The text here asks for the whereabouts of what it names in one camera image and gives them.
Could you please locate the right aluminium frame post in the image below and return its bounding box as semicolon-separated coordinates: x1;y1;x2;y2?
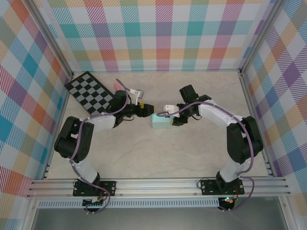
239;0;286;76

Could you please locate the light teal paper box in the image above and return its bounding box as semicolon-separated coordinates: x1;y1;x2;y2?
150;112;174;130

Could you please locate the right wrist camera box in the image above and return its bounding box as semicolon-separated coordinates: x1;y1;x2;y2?
162;104;181;118

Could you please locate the right aluminium floor rail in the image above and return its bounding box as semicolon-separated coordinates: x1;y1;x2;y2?
239;71;274;177

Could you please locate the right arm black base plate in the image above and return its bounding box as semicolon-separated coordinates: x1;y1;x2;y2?
200;179;245;196

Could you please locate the long aluminium mounting rail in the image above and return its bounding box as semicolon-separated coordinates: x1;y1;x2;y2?
26;176;291;198

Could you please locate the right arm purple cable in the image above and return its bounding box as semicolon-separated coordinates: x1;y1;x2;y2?
155;102;255;213

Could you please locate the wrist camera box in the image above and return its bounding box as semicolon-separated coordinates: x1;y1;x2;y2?
162;104;181;118
130;89;146;106

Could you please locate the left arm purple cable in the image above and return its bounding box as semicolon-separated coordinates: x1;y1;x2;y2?
69;78;135;214

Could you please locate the aluminium floor rail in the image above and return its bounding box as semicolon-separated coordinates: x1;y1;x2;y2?
239;71;274;177
42;75;74;180

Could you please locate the left aluminium frame post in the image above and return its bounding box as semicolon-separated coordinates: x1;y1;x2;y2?
24;0;74;79

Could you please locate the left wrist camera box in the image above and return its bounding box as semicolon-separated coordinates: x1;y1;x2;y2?
130;89;146;106

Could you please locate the left aluminium floor rail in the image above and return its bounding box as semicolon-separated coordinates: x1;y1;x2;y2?
42;75;74;180

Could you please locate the slotted grey cable duct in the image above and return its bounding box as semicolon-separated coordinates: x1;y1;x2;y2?
37;200;220;208

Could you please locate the aluminium frame post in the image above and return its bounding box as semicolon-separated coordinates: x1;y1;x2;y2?
24;0;74;79
239;0;286;76

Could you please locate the black grey checkerboard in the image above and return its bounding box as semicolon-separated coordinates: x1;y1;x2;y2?
64;71;115;115

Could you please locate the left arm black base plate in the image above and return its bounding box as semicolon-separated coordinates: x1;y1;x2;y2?
72;181;117;197

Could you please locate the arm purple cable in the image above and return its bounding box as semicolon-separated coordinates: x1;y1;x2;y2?
155;102;255;213
69;78;135;214

